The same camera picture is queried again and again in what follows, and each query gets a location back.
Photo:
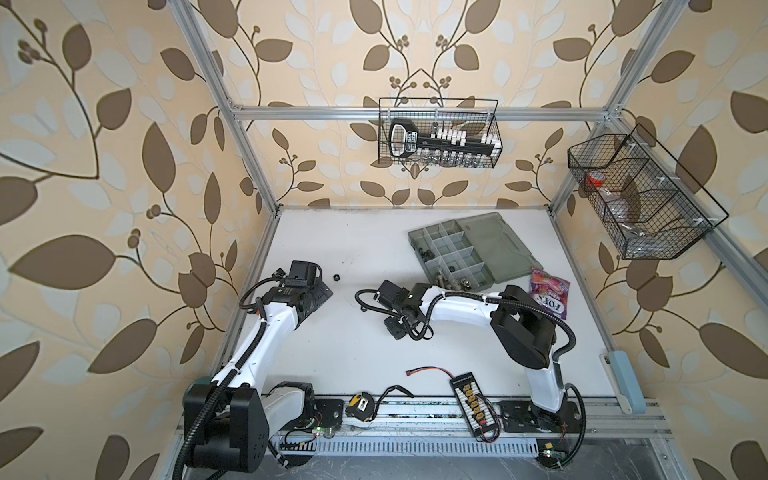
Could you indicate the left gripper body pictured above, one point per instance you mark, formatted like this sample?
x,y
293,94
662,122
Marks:
x,y
318,294

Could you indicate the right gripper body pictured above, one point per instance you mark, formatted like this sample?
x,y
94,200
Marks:
x,y
395,325

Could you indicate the grey compartment organizer box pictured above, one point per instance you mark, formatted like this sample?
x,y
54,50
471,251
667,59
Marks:
x,y
472,254

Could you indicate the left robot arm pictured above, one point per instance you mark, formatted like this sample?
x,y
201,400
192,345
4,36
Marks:
x,y
228,422

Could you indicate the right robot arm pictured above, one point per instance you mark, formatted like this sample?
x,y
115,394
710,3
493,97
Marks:
x,y
530,335

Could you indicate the yellow black tape measure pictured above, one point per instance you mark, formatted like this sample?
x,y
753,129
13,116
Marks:
x,y
362,406

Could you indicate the black charger board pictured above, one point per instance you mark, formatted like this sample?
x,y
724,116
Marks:
x,y
478,412

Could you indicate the pink candy bag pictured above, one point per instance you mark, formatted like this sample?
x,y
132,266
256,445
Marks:
x,y
551,292

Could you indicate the socket set holder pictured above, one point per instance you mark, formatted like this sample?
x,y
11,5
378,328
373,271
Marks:
x,y
404,140

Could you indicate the center wire basket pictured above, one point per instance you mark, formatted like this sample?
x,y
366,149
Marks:
x,y
474,116

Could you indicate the wire basket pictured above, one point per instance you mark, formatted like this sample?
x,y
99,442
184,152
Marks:
x,y
474,116
654,206

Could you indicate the right wire basket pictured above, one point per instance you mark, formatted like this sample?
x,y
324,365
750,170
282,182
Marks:
x,y
654,206

